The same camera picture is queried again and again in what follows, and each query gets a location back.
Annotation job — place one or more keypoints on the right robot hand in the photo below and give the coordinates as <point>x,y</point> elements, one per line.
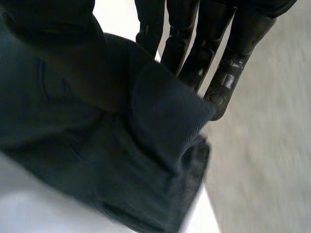
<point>187,48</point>

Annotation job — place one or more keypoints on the dark blue shorts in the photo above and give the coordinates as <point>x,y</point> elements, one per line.
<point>102,155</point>

